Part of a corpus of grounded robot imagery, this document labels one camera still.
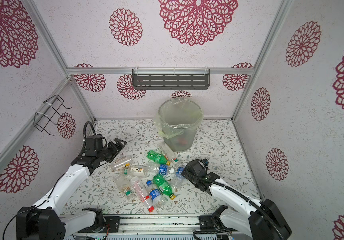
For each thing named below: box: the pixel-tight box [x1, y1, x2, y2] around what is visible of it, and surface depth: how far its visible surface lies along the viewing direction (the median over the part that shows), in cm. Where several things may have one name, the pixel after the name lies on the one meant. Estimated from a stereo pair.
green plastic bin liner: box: [153, 98, 204, 139], surface depth 94 cm
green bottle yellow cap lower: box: [152, 174, 176, 201], surface depth 83 cm
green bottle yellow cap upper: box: [146, 150, 171, 166], surface depth 94 cm
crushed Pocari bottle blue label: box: [146, 162, 175, 177], surface depth 90 cm
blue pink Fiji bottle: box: [173, 136, 191, 148], surface depth 100 cm
